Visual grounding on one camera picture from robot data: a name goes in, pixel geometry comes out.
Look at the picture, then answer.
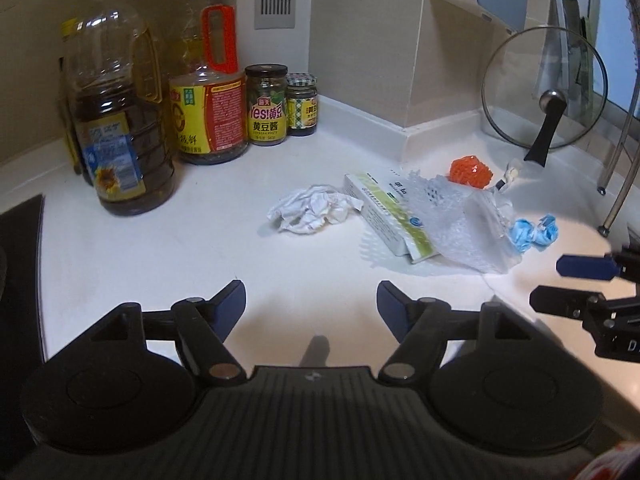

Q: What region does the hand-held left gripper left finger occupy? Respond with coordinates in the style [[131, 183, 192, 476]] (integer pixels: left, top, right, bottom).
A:
[[87, 280, 248, 386]]

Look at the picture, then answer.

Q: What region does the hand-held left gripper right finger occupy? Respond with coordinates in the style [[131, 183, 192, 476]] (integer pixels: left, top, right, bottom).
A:
[[377, 281, 537, 386]]

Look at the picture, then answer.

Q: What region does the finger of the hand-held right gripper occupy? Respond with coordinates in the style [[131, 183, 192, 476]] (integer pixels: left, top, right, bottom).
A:
[[556, 252, 626, 282], [529, 285, 606, 319]]

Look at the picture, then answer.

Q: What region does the blue wrapper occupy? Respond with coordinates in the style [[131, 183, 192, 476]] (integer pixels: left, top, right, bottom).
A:
[[510, 214, 560, 251]]

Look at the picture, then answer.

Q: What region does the white plastic spoon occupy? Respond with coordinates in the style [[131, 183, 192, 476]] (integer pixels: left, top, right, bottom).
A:
[[495, 159, 526, 193]]

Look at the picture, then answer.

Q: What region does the orange foam fruit net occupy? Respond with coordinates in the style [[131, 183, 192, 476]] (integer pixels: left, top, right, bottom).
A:
[[448, 156, 494, 190]]

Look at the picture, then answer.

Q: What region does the white green medicine box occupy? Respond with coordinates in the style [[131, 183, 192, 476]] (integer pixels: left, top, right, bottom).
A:
[[343, 172, 437, 264]]

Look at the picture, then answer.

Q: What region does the clear plastic bag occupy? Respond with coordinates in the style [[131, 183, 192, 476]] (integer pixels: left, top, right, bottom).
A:
[[420, 180, 524, 275]]

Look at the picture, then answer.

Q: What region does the crumpled white tissue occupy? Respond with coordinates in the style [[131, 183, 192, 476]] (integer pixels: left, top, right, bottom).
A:
[[266, 185, 365, 235]]

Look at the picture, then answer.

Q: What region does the red white cloth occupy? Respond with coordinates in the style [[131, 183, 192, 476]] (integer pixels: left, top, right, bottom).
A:
[[592, 442, 640, 480]]

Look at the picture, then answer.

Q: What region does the sauce jar black lid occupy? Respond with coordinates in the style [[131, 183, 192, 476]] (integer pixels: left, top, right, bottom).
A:
[[244, 64, 289, 147]]

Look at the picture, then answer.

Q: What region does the oil bottle blue label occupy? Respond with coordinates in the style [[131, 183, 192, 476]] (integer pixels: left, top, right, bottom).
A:
[[64, 0, 177, 217]]

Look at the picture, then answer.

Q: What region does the small jar checkered lid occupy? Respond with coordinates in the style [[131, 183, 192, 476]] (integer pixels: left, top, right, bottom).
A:
[[286, 73, 321, 137]]

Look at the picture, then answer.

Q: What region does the grey kitchen utensil holder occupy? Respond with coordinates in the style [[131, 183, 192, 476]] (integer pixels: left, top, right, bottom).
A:
[[537, 0, 598, 103]]

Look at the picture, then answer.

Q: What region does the dark bottle yellow cap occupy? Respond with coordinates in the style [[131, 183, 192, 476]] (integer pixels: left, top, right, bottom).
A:
[[58, 19, 96, 187]]

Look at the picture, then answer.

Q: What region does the metal wire rack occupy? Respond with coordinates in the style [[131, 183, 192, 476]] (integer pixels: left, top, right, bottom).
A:
[[595, 0, 640, 238]]

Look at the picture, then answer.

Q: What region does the oil bottle orange handle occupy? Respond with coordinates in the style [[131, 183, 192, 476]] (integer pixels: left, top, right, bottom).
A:
[[169, 0, 249, 166]]

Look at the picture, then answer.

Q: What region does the glass pot lid black handle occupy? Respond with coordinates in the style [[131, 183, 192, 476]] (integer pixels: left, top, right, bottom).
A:
[[481, 26, 608, 167]]

